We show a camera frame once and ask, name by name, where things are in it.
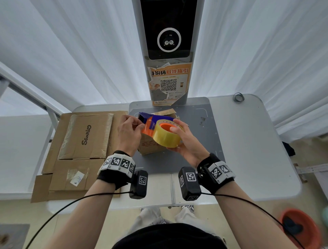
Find person's right hand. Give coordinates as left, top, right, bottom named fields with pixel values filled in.
left=166, top=125, right=210, bottom=169

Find person's left hand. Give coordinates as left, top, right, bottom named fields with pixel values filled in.
left=116, top=115, right=146, bottom=157

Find large cardboard box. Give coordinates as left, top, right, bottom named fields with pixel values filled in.
left=30, top=110, right=128, bottom=204

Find red print cardboard box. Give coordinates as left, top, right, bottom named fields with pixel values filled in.
left=138, top=108, right=181, bottom=156

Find blue orange tape dispenser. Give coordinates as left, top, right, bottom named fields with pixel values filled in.
left=138, top=112, right=180, bottom=135
left=153, top=119, right=185, bottom=148

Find person's right forearm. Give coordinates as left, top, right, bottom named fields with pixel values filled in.
left=214, top=177, right=300, bottom=249

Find person's left forearm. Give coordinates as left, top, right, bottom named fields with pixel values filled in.
left=43, top=179, right=116, bottom=249

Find grey trousers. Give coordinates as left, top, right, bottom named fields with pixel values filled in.
left=127, top=206, right=218, bottom=236

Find grey scanner kiosk with poster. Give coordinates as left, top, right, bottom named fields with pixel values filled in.
left=147, top=63, right=193, bottom=106

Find black shirt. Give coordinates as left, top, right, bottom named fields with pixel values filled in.
left=112, top=222, right=227, bottom=249

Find white perforated metal bar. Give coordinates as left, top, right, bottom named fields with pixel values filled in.
left=293, top=163, right=328, bottom=183

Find black object in basin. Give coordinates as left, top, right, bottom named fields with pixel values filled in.
left=282, top=216, right=304, bottom=235

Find grey scanning mat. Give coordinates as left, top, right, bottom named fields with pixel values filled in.
left=128, top=0, right=226, bottom=175

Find orange plastic basin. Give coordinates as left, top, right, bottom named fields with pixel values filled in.
left=278, top=208, right=322, bottom=249

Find grey printed floor mat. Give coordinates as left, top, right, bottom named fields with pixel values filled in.
left=0, top=223, right=30, bottom=249

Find black tracker cable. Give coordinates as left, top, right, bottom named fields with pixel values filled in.
left=25, top=191, right=132, bottom=249
left=199, top=192, right=305, bottom=249

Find white metal frame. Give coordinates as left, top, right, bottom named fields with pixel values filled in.
left=0, top=61, right=65, bottom=193

